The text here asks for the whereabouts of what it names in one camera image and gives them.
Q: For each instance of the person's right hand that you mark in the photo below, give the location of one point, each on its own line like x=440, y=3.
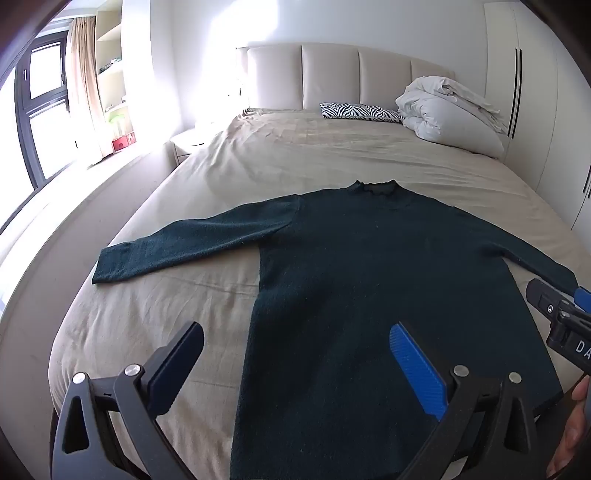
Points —
x=577, y=438

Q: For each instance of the white nightstand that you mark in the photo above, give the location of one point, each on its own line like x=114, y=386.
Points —
x=191, y=141

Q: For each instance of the beige curtain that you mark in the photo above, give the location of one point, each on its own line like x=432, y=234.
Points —
x=85, y=92

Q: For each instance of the white wall shelf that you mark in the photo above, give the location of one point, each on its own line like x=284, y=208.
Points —
x=113, y=74

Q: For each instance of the red box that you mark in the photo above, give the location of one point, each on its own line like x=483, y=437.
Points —
x=123, y=143

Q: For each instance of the white wardrobe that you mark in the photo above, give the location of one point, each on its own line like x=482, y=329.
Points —
x=545, y=106

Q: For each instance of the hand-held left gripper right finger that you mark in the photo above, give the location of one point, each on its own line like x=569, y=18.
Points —
x=415, y=364

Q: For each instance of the dark green knit sweater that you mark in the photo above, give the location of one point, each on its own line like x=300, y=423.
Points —
x=360, y=277

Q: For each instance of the white folded duvet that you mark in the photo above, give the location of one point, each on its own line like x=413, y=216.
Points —
x=443, y=115

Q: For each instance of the bed with beige sheet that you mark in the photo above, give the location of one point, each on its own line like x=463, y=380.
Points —
x=295, y=152

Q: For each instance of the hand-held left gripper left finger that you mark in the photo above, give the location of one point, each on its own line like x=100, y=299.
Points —
x=180, y=364

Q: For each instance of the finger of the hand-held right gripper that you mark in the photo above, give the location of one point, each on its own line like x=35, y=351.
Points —
x=583, y=296
x=542, y=297

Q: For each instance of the zebra print pillow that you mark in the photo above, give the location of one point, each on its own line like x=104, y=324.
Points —
x=360, y=112

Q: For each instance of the cream padded headboard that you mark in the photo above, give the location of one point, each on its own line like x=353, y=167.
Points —
x=332, y=76

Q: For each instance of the dark framed window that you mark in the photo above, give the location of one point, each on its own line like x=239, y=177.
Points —
x=23, y=115

